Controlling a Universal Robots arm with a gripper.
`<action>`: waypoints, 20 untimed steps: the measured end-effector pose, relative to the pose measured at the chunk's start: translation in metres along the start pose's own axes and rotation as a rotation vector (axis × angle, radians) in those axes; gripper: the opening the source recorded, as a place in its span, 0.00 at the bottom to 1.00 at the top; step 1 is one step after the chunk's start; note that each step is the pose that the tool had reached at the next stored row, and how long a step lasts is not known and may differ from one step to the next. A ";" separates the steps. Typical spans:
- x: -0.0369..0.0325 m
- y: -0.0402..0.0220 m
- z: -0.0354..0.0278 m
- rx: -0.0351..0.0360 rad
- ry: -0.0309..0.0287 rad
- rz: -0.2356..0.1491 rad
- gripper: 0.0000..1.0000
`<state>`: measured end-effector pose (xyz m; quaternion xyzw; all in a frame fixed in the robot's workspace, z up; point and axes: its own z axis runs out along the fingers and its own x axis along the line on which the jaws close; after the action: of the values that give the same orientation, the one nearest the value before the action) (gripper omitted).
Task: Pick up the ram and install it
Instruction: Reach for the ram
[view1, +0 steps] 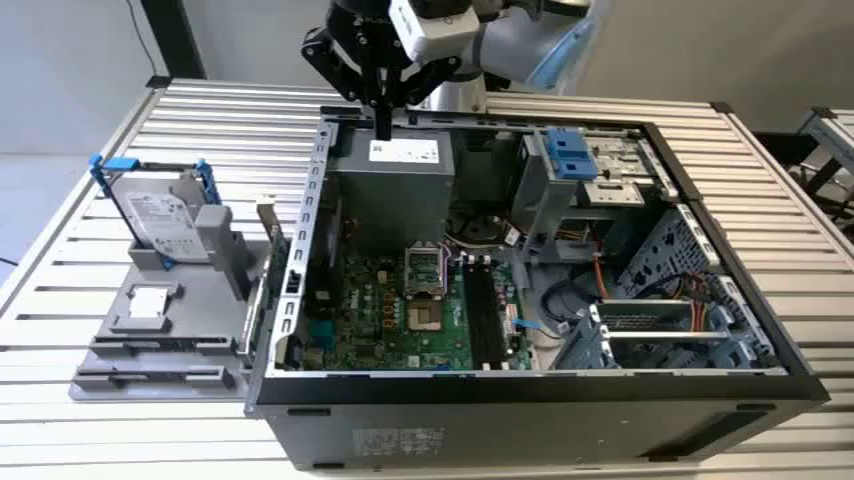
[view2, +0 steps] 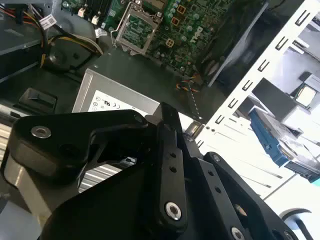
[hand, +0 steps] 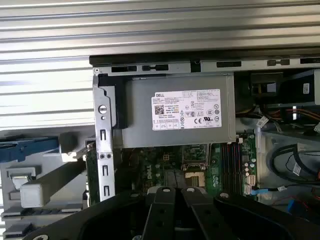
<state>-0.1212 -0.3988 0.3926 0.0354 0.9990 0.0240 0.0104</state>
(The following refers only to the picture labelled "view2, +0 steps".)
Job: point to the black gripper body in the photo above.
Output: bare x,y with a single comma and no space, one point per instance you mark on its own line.
112,215

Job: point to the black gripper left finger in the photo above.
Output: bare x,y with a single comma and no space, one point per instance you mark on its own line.
62,140

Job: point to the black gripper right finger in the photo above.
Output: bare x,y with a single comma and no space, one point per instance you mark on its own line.
215,180

